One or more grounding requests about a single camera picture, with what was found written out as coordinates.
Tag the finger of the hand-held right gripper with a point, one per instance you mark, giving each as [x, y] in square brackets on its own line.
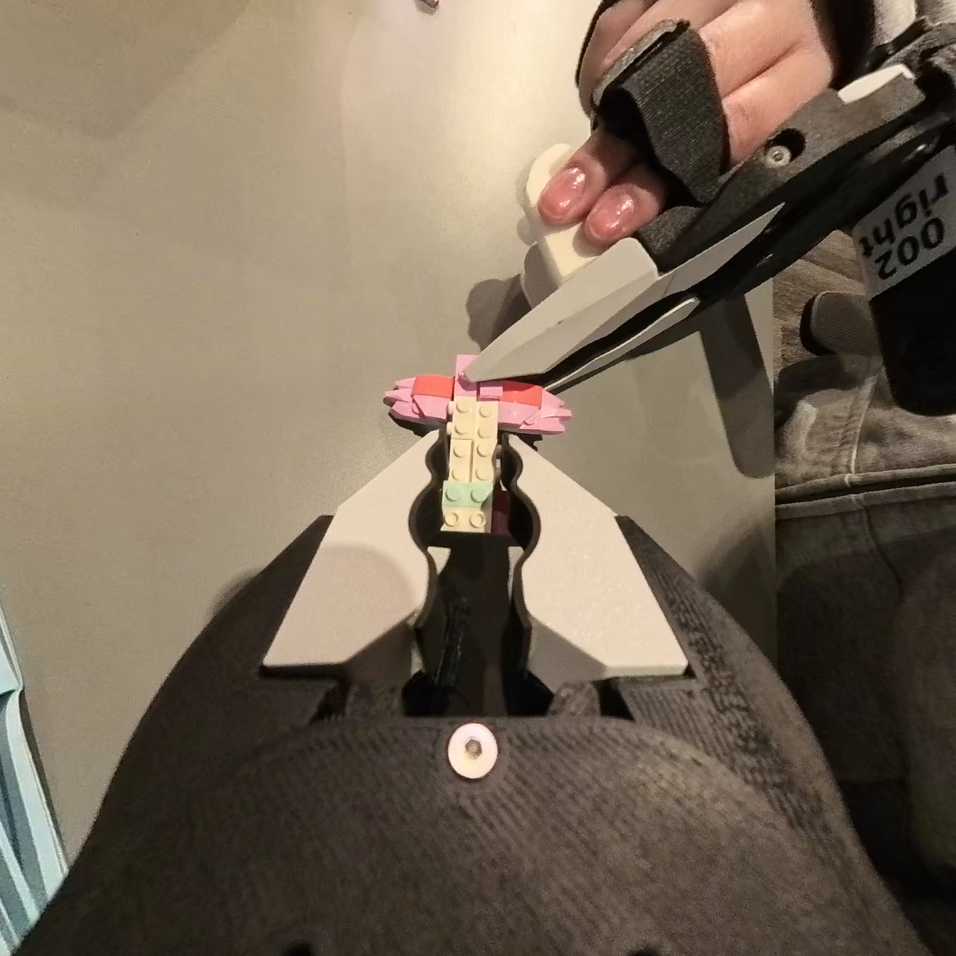
[582, 314]
[661, 317]

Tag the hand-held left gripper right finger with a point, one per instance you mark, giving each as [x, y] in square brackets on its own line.
[597, 590]

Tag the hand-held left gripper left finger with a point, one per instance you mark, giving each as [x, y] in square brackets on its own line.
[351, 590]

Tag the pink toy brick bird model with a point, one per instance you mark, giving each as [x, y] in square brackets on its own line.
[470, 433]

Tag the grey desk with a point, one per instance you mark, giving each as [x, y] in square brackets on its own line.
[187, 299]

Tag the person's right hand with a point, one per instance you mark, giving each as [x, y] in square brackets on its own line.
[769, 60]

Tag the person's grey hoodie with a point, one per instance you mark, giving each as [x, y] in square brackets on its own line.
[859, 560]

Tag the open instruction booklet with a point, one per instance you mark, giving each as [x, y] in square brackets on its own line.
[30, 784]

